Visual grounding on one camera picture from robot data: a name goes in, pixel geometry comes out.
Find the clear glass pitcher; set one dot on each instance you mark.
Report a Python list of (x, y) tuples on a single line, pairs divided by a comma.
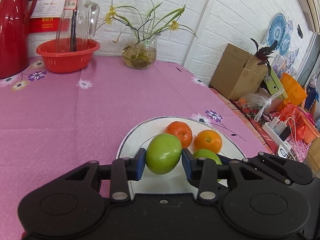
[(77, 25)]

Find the white porcelain plate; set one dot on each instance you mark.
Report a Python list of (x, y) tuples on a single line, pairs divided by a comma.
[(174, 181)]

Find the clear plastic bag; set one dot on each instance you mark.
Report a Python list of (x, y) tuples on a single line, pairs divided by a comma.
[(258, 101)]

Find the smooth orange back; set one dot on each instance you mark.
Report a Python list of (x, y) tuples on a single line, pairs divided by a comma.
[(208, 140)]

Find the pink floral tablecloth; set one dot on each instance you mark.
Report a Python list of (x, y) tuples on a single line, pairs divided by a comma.
[(52, 123)]

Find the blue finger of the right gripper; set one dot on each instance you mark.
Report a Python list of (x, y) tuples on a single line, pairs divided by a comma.
[(283, 170)]

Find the dark purple leaf plant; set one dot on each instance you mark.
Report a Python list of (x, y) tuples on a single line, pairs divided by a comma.
[(264, 53)]

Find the cardboard box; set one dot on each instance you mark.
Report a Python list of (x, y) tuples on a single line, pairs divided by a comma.
[(238, 73)]

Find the orange plastic bin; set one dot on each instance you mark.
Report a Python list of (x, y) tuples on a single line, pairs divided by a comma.
[(311, 132)]

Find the white wall pipe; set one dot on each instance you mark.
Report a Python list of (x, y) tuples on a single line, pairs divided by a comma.
[(204, 15)]

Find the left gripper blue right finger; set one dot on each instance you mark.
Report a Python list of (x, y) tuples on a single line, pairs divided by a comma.
[(205, 171)]

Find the orange plastic bag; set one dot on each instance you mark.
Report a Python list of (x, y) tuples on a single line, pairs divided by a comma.
[(295, 93)]

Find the blue decorative wall plates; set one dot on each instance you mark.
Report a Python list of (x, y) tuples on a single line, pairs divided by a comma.
[(280, 30)]

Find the green mango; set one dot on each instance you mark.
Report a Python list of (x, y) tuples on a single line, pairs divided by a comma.
[(163, 153), (204, 153)]

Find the bumpy tangerine back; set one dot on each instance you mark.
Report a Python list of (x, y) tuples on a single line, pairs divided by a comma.
[(182, 131)]

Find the glass vase with plant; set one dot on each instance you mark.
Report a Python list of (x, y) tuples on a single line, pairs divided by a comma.
[(140, 49)]

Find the red plastic basket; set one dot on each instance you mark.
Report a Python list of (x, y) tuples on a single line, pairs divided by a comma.
[(67, 62)]

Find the white air conditioner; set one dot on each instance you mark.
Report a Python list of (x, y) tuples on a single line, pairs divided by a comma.
[(310, 9)]

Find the red thermos jug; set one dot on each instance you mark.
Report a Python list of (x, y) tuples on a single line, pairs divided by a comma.
[(15, 14)]

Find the red plastic bag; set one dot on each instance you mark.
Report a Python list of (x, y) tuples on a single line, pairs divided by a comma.
[(294, 117)]

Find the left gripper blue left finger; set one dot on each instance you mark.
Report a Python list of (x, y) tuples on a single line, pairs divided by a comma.
[(122, 171)]

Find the wall calendar poster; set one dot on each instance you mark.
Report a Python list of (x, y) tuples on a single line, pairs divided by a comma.
[(46, 16)]

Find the white power strip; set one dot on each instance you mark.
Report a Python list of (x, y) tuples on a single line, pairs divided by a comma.
[(278, 131)]

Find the green folder box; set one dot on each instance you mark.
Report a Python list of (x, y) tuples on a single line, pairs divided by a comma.
[(272, 83)]

